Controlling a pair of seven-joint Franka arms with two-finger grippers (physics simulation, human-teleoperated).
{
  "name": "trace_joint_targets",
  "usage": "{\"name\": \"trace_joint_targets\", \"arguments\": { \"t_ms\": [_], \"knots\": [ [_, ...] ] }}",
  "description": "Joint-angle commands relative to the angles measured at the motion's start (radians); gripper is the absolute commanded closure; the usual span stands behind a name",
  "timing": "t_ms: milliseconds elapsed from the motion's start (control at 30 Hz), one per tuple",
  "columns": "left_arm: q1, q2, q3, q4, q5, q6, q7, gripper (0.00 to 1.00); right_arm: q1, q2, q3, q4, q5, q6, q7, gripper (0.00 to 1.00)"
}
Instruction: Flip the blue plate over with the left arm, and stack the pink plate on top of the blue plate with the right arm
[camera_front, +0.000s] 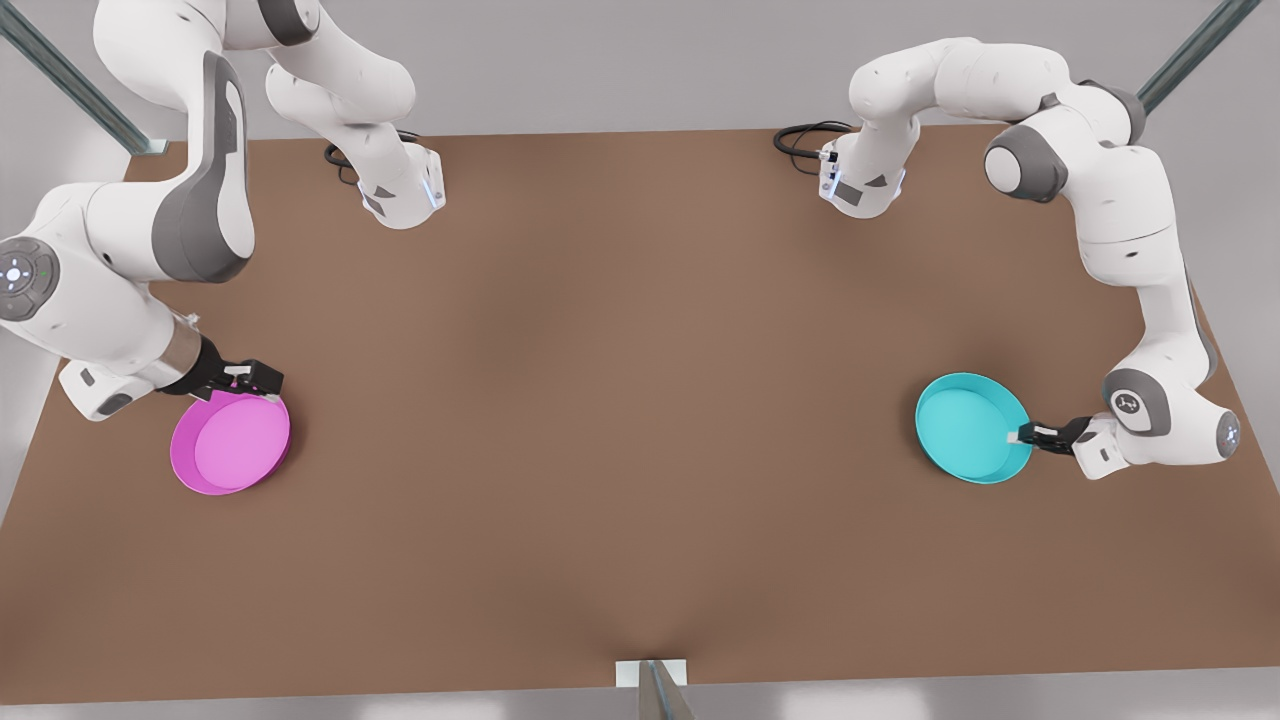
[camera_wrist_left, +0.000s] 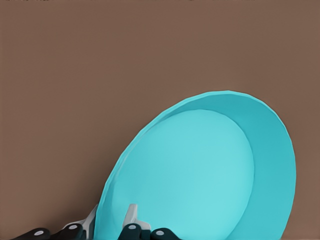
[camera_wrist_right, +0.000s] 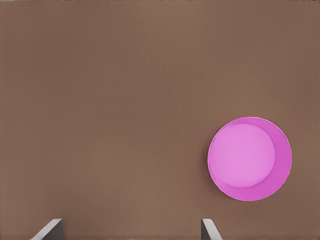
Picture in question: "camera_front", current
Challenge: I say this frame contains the blue plate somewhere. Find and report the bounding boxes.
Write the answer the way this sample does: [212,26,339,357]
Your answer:
[914,372,1033,486]

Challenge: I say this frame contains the pink plate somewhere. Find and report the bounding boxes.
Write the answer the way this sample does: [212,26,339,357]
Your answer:
[169,390,292,497]

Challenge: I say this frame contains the black cable loop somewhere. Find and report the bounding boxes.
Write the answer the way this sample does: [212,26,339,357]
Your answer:
[323,129,422,187]
[772,121,857,177]

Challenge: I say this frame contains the silver frame post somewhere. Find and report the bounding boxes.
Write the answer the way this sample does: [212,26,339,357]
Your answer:
[1137,0,1263,113]
[0,0,169,157]
[614,658,698,720]

